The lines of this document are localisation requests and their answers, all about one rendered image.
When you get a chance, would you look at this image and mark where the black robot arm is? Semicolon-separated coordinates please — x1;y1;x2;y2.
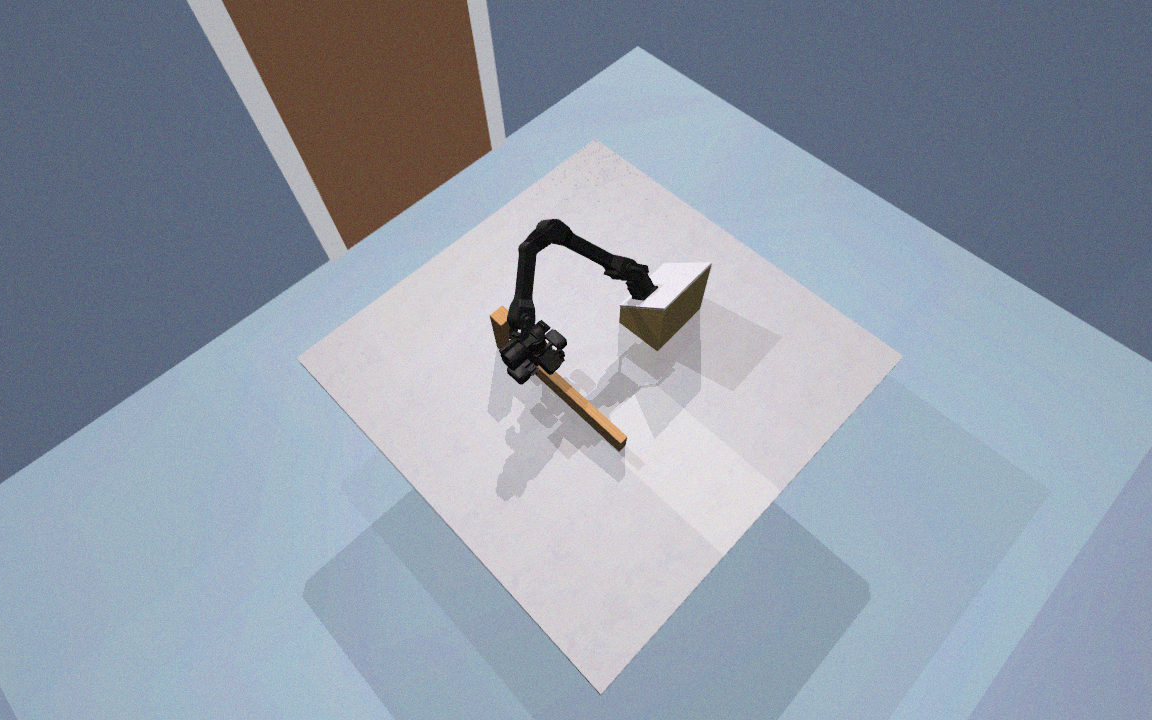
499;219;658;376

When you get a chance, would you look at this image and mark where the wooden rail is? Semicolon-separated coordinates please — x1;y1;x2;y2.
535;366;627;450

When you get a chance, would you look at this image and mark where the brown wooden post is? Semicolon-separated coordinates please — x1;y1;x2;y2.
490;305;511;349

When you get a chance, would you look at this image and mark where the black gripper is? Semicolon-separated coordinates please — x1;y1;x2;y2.
507;329;567;385

